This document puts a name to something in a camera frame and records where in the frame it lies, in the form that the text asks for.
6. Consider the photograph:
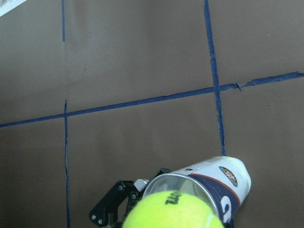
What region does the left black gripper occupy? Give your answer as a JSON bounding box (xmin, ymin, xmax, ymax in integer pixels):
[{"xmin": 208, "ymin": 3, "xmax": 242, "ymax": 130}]
[{"xmin": 89, "ymin": 168, "xmax": 171, "ymax": 228}]

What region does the yellow tennis ball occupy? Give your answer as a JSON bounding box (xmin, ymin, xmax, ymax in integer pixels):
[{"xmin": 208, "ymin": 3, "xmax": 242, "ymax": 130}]
[{"xmin": 122, "ymin": 190, "xmax": 224, "ymax": 228}]

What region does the Wilson tennis ball can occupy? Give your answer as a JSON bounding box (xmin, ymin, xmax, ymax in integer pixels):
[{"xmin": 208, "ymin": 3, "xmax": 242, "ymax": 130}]
[{"xmin": 143, "ymin": 156, "xmax": 251, "ymax": 228}]

